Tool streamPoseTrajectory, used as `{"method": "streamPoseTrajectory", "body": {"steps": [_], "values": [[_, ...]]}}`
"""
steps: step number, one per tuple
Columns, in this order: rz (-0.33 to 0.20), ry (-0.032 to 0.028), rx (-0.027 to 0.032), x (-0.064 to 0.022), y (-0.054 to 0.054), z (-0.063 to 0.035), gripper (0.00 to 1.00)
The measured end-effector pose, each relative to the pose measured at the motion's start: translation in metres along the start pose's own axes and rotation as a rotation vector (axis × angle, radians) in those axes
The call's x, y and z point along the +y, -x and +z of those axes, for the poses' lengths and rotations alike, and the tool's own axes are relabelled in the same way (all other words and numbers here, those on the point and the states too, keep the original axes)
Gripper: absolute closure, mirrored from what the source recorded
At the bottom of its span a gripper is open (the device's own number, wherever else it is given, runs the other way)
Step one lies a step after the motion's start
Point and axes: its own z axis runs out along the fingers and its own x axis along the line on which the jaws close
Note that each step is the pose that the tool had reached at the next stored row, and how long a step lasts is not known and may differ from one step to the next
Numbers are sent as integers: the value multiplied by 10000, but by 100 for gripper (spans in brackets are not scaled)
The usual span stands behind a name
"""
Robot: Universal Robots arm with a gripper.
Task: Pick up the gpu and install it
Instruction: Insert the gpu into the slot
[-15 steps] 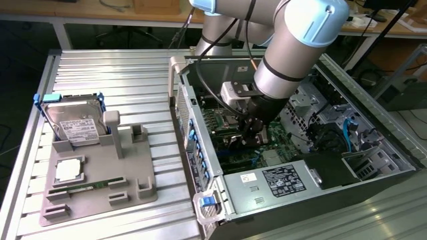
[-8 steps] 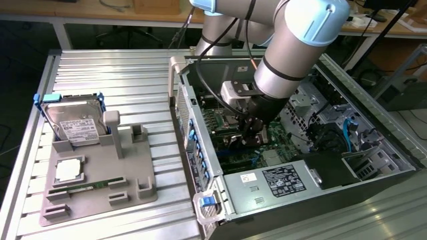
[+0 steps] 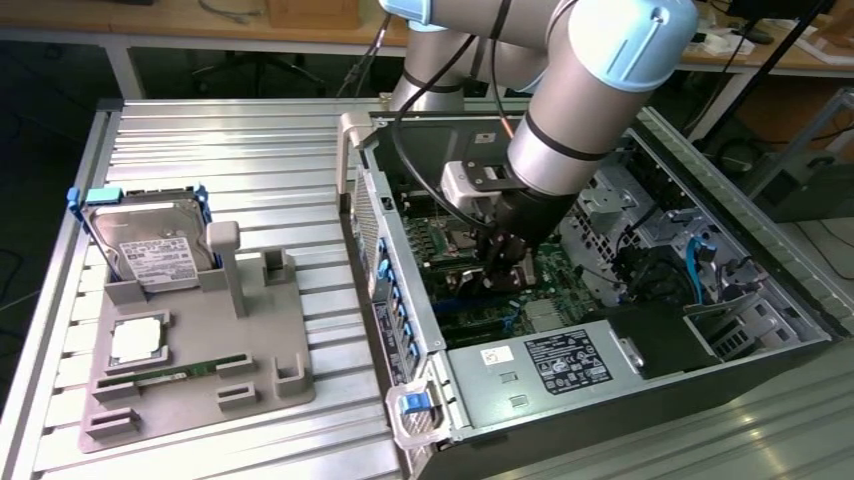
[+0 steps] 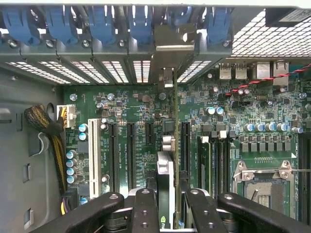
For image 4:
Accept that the black long expansion slot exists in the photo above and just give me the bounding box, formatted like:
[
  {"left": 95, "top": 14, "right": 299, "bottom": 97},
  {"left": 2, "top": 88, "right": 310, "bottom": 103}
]
[
  {"left": 181, "top": 121, "right": 191, "bottom": 188},
  {"left": 127, "top": 122, "right": 137, "bottom": 190},
  {"left": 108, "top": 122, "right": 119, "bottom": 193}
]

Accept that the CPU socket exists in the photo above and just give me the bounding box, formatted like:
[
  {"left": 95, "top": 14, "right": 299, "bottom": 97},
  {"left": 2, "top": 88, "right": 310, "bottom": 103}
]
[{"left": 230, "top": 159, "right": 298, "bottom": 216}]

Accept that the silver socket cover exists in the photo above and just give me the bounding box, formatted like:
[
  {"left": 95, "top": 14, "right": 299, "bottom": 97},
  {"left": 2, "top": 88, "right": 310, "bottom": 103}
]
[{"left": 234, "top": 167, "right": 292, "bottom": 182}]

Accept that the white expansion slot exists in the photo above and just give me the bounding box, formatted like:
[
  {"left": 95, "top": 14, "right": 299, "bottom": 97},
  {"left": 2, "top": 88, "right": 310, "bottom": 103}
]
[{"left": 87, "top": 118, "right": 102, "bottom": 199}]

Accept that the black short expansion slot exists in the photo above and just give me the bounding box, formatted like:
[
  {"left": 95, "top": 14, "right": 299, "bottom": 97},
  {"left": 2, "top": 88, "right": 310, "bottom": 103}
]
[{"left": 145, "top": 122, "right": 155, "bottom": 146}]

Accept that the green motherboard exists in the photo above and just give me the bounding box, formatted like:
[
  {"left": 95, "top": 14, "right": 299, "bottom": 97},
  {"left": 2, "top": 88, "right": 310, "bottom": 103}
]
[{"left": 62, "top": 58, "right": 311, "bottom": 219}]

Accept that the open grey PC case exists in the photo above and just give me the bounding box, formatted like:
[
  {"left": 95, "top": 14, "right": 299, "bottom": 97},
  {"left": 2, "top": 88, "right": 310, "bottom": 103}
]
[{"left": 0, "top": 0, "right": 311, "bottom": 233}]

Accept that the blue card retention clip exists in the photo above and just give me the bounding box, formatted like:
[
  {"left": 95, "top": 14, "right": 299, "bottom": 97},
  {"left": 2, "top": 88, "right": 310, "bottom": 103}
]
[
  {"left": 88, "top": 6, "right": 115, "bottom": 46},
  {"left": 128, "top": 6, "right": 153, "bottom": 46},
  {"left": 45, "top": 6, "right": 79, "bottom": 46},
  {"left": 170, "top": 6, "right": 193, "bottom": 27},
  {"left": 1, "top": 6, "right": 40, "bottom": 46},
  {"left": 206, "top": 7, "right": 231, "bottom": 47}
]

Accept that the yellow black power cable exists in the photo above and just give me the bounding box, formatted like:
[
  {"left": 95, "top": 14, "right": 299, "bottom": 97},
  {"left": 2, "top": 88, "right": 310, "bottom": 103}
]
[{"left": 24, "top": 104, "right": 77, "bottom": 216}]

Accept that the red black twisted wire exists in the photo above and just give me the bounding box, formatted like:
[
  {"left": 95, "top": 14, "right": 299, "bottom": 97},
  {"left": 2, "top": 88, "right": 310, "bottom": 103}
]
[{"left": 225, "top": 63, "right": 311, "bottom": 97}]

